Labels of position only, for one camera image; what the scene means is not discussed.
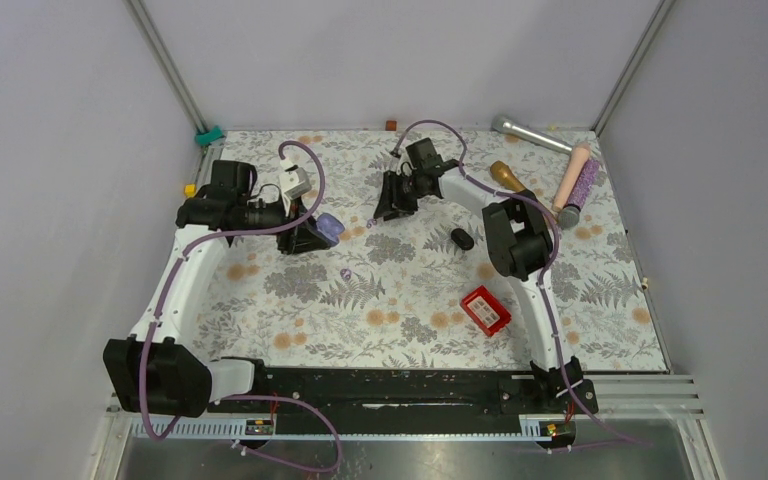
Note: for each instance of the purple glitter microphone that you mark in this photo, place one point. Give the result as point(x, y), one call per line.
point(570, 213)

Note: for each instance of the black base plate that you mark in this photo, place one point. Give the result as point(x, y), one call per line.
point(406, 401)

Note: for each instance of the white slotted cable duct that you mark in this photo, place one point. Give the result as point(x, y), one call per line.
point(263, 429)

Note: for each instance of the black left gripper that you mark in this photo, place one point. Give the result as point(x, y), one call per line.
point(302, 238)

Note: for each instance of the silver microphone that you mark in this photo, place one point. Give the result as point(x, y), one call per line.
point(506, 126)

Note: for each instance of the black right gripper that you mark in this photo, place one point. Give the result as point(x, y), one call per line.
point(391, 204)

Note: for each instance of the black earbud charging case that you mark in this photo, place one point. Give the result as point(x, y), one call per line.
point(462, 239)

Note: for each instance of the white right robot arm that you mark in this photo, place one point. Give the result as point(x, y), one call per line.
point(522, 244)

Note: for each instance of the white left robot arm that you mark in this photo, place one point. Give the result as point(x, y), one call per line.
point(154, 370)

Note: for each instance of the aluminium frame post left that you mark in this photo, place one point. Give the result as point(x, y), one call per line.
point(157, 46)

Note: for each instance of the red parts bin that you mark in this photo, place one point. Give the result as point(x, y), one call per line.
point(486, 311)

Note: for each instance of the aluminium frame post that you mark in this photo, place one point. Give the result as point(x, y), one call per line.
point(636, 58)
point(157, 46)

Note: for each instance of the aluminium frame post right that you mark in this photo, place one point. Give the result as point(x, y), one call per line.
point(636, 58)

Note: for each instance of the teal arch block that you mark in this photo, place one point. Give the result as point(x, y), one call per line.
point(206, 138)

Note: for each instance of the pink microphone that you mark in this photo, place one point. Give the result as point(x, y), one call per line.
point(579, 155)

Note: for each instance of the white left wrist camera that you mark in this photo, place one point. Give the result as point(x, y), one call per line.
point(294, 182)

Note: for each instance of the floral table mat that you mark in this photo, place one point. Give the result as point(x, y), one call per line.
point(401, 306)

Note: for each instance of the lavender oval case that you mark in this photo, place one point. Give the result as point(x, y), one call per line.
point(330, 228)

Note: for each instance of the gold microphone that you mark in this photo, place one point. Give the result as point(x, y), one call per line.
point(504, 176)

